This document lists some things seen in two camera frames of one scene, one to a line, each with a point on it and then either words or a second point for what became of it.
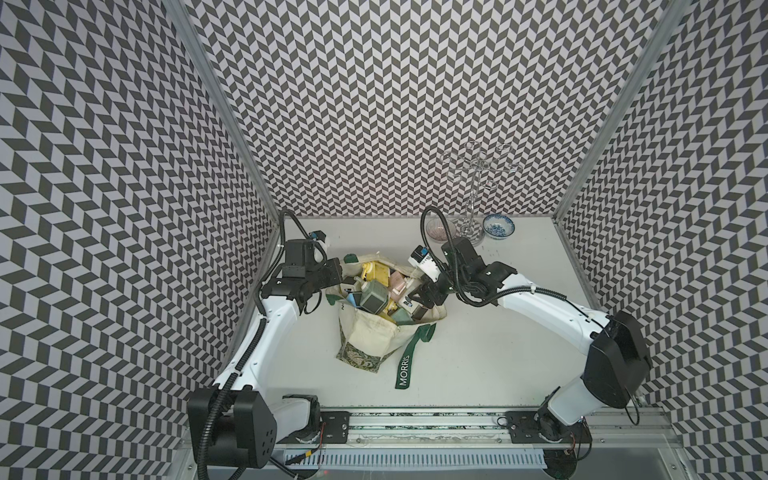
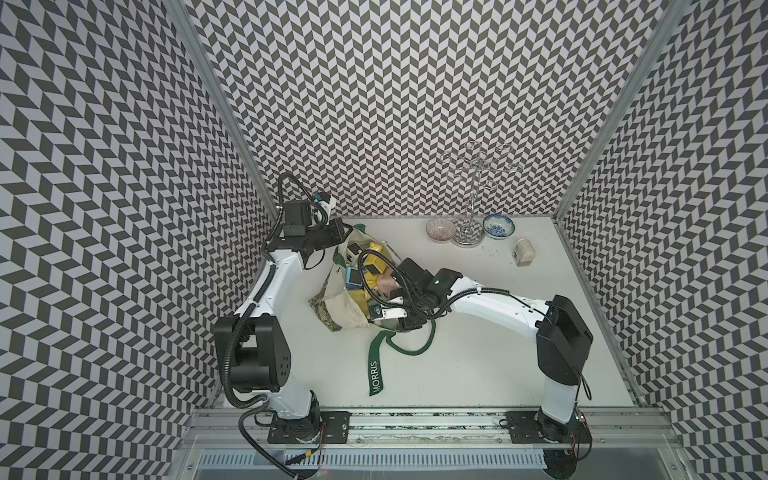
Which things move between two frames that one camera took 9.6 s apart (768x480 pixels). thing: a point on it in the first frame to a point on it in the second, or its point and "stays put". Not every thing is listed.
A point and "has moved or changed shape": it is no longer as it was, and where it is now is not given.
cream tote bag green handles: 366,338 has moved or changed shape
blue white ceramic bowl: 498,226 stays put
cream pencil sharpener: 415,310 has moved or changed shape
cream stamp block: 422,260 to 377,312
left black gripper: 334,268 to 338,236
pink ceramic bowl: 440,230 stays put
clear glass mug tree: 482,170 stays put
